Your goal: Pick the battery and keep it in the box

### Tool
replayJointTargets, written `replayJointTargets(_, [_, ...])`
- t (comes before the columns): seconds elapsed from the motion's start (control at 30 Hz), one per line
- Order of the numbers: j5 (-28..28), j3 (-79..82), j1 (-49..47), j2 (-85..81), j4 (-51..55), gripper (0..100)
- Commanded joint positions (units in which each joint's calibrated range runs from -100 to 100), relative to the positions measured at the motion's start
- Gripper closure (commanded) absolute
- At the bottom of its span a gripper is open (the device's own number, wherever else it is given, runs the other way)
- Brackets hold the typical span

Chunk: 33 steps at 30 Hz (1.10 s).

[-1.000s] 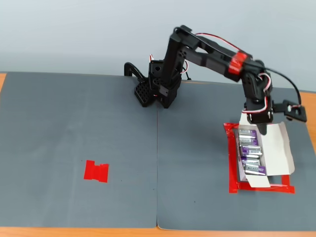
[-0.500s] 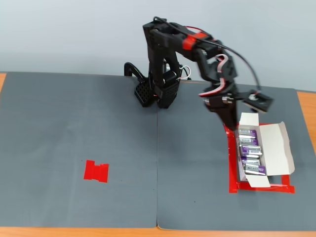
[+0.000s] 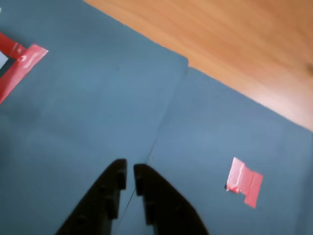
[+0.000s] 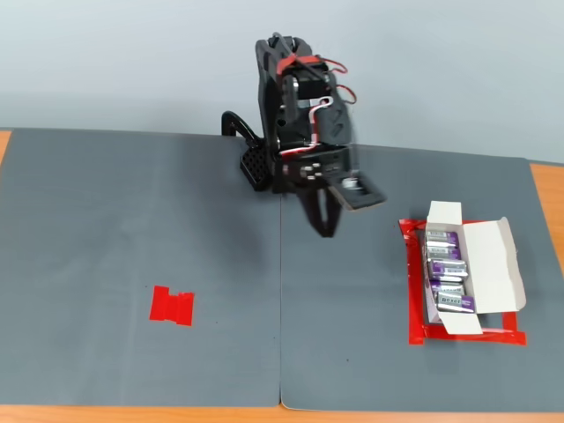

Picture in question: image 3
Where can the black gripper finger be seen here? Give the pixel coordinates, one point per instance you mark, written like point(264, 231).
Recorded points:
point(93, 208)
point(168, 210)

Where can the small red tape patch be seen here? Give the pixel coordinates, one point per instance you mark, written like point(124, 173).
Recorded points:
point(244, 181)

